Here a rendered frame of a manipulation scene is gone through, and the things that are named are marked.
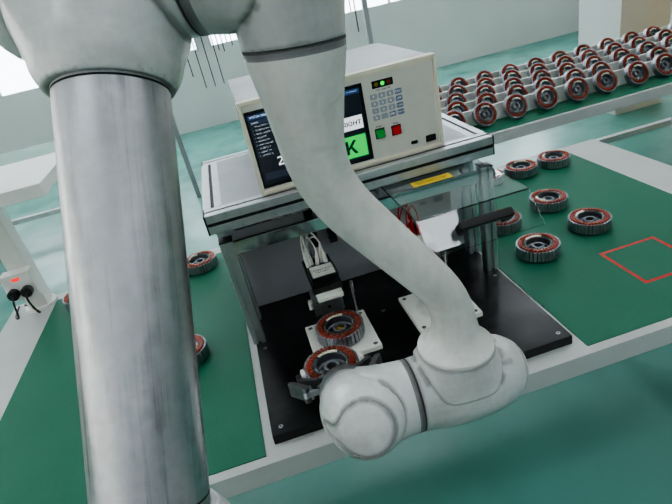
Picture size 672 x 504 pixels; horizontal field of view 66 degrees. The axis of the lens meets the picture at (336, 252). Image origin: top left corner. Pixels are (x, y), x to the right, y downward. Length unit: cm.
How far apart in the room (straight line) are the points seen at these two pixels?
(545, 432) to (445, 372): 134
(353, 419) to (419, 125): 74
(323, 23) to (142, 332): 30
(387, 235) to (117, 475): 34
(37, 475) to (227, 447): 40
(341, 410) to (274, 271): 77
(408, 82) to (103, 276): 87
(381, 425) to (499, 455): 131
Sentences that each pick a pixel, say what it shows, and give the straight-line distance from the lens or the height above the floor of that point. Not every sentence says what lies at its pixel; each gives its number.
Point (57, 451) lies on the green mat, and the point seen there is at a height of 75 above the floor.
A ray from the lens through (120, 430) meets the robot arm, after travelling 46.
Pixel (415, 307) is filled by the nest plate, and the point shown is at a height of 78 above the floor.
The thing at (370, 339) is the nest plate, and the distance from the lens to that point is 118.
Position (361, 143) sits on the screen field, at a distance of 117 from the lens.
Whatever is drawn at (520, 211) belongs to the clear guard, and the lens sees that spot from 107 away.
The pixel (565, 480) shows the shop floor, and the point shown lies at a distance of 190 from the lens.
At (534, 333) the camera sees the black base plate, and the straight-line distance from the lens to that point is 118.
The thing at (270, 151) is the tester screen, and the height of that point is 121.
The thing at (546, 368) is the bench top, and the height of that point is 75.
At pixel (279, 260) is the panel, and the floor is 89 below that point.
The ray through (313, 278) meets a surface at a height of 92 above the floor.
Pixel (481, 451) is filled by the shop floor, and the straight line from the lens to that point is 195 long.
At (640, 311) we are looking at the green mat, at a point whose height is 75.
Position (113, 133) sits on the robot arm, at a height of 143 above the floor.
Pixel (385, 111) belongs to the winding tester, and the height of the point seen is 123.
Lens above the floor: 151
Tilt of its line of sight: 28 degrees down
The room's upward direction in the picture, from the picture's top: 13 degrees counter-clockwise
